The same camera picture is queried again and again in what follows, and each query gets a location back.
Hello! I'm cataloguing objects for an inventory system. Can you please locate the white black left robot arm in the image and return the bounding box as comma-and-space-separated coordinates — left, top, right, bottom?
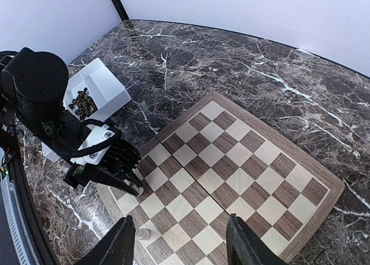
1, 47, 143, 196

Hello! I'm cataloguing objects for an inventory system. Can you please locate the cream white chess pawn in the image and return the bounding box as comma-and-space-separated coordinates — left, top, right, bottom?
135, 229, 151, 241

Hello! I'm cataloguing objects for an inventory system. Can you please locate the white slotted cable duct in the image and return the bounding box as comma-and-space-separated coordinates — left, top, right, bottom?
1, 176, 33, 264

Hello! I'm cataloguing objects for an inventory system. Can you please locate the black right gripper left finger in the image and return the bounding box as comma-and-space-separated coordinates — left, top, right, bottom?
82, 215, 135, 265

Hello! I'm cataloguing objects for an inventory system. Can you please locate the white divided plastic tray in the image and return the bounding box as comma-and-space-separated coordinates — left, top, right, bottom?
42, 58, 131, 165

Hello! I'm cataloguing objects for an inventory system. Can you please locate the dark brown chess piece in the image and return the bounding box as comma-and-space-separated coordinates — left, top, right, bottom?
75, 87, 88, 104
75, 101, 98, 117

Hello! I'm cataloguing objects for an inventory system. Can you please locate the black left frame post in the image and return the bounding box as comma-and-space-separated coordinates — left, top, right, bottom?
111, 0, 130, 21

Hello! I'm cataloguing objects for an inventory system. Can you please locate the cream white chess piece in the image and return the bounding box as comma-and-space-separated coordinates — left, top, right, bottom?
132, 183, 144, 196

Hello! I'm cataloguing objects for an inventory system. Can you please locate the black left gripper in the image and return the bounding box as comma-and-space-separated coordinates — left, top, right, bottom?
83, 140, 143, 196

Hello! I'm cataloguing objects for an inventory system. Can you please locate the black curved front rail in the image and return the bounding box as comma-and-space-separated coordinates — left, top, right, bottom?
7, 153, 60, 264

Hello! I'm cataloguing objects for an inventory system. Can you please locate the wooden chess board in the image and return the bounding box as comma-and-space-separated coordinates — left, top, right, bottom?
98, 92, 345, 264

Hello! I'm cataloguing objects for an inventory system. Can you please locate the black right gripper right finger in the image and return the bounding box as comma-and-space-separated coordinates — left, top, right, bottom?
226, 214, 285, 265

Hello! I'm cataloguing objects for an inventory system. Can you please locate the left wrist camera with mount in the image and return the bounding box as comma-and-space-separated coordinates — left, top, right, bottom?
64, 119, 121, 188

